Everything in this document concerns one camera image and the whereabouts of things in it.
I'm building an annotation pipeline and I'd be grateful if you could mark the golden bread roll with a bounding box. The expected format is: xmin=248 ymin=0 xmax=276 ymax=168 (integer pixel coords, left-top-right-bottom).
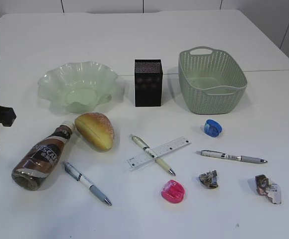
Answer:
xmin=75 ymin=112 xmax=114 ymax=151

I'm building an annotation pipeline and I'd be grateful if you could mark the white pen grey grip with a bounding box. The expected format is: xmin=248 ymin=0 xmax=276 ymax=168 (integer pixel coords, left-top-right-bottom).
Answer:
xmin=62 ymin=162 xmax=112 ymax=206

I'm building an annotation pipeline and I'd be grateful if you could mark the paper ball dark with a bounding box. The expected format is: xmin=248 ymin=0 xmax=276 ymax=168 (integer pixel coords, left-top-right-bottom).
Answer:
xmin=198 ymin=170 xmax=219 ymax=189

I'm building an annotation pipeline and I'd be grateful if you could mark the green plastic woven basket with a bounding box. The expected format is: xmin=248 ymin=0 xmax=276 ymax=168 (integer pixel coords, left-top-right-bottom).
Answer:
xmin=178 ymin=46 xmax=248 ymax=115

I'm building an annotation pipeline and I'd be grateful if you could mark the pink pencil sharpener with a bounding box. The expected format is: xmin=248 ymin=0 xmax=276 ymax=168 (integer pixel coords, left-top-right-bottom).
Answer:
xmin=161 ymin=180 xmax=185 ymax=204

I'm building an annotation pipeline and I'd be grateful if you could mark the black mesh pen holder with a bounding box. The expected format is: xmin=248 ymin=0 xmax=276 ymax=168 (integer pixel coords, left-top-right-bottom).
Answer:
xmin=134 ymin=59 xmax=163 ymax=107

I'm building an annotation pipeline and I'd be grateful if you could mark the cream barrel pen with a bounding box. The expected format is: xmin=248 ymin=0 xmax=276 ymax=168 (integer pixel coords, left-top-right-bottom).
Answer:
xmin=130 ymin=134 xmax=176 ymax=176

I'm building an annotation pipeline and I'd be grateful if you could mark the blue pencil sharpener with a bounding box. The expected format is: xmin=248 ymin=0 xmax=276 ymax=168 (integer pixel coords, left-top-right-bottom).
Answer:
xmin=203 ymin=119 xmax=222 ymax=137

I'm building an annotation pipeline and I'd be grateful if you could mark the clear plastic ruler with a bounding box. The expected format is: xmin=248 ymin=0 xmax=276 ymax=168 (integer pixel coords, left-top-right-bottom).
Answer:
xmin=127 ymin=137 xmax=191 ymax=170

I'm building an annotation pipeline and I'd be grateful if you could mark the green glass ruffled plate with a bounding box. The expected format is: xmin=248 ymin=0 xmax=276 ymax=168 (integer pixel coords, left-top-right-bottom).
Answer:
xmin=37 ymin=61 xmax=118 ymax=113

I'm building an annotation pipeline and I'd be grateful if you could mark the white grey pen right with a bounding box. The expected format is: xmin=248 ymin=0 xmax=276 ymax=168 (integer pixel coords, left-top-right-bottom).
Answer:
xmin=196 ymin=150 xmax=268 ymax=164

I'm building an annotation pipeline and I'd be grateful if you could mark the brown Nescafe coffee bottle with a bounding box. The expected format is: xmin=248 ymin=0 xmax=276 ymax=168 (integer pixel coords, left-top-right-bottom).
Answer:
xmin=11 ymin=121 xmax=75 ymax=191

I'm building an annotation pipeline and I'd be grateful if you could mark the paper piece white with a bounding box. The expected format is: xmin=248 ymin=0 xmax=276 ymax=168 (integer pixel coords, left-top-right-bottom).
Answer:
xmin=255 ymin=174 xmax=282 ymax=204

